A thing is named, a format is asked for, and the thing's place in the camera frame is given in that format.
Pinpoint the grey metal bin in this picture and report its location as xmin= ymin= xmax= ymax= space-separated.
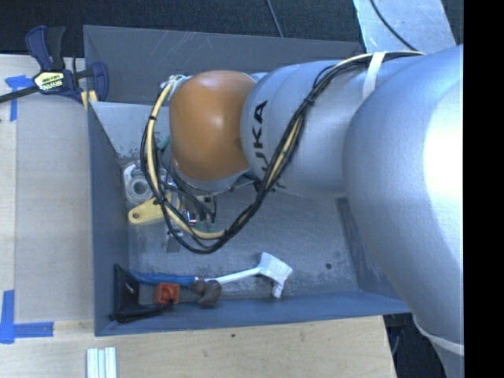
xmin=82 ymin=24 xmax=413 ymax=338

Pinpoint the brown lumpy toy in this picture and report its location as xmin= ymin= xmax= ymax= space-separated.
xmin=191 ymin=278 xmax=223 ymax=309

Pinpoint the pale wood board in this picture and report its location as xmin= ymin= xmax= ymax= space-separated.
xmin=14 ymin=91 xmax=96 ymax=324

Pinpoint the yellow plastic piece with hole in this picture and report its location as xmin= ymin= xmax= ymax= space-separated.
xmin=127 ymin=195 xmax=174 ymax=226

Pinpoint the orange-red square block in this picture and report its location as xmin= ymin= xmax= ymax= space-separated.
xmin=154 ymin=282 xmax=181 ymax=306

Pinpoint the white brush with blue handle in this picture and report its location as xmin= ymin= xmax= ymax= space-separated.
xmin=128 ymin=251 xmax=295 ymax=300

